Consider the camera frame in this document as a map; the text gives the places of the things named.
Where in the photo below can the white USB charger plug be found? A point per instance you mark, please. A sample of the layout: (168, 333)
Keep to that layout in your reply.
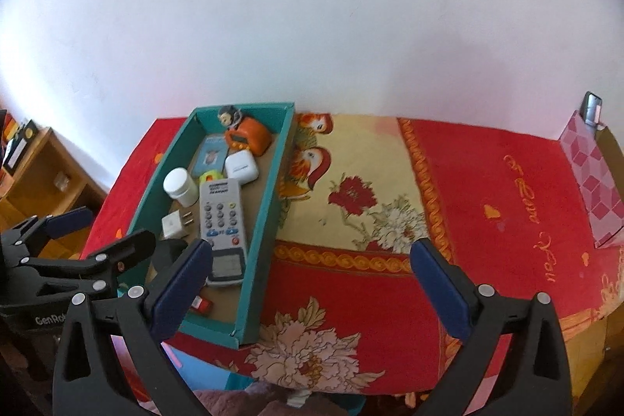
(176, 224)

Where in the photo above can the orange monkey digital timer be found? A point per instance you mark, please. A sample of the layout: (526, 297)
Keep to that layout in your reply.
(242, 132)

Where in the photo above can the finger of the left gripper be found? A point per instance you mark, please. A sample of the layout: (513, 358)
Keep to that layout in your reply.
(35, 231)
(106, 264)

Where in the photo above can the green orange utility knife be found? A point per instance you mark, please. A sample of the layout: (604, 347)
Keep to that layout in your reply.
(210, 176)

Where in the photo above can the wooden shelf cabinet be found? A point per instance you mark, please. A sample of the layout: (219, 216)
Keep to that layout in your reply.
(48, 180)

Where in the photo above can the red floral blanket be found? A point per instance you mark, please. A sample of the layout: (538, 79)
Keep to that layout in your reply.
(342, 311)

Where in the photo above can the white plastic jar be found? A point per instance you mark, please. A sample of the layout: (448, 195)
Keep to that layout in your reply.
(179, 185)

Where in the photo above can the white earbuds case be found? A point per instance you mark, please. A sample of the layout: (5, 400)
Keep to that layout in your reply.
(241, 166)

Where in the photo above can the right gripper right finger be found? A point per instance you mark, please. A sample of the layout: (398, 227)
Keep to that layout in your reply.
(535, 375)

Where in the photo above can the black plastic holder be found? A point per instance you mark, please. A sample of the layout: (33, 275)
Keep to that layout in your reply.
(165, 257)

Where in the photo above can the white remote control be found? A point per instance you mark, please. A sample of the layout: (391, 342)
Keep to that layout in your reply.
(222, 228)

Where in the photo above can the pink patterned box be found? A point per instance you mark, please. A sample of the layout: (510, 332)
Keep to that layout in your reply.
(599, 192)

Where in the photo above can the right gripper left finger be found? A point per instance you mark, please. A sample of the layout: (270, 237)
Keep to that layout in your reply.
(88, 377)

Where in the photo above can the blue card booklet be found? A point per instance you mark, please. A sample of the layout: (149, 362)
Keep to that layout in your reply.
(210, 155)

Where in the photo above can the teal cardboard tray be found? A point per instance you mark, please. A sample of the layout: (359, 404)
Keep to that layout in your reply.
(261, 209)

